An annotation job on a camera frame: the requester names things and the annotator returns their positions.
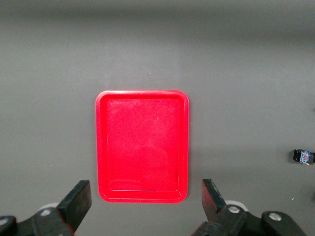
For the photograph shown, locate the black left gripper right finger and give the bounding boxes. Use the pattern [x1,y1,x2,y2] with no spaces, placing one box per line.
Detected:
[191,178,307,236]

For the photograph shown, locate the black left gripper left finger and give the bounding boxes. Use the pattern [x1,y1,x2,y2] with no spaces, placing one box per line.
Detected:
[0,180,92,236]

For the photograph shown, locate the red plastic tray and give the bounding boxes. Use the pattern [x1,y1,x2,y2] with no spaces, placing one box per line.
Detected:
[95,89,190,204]

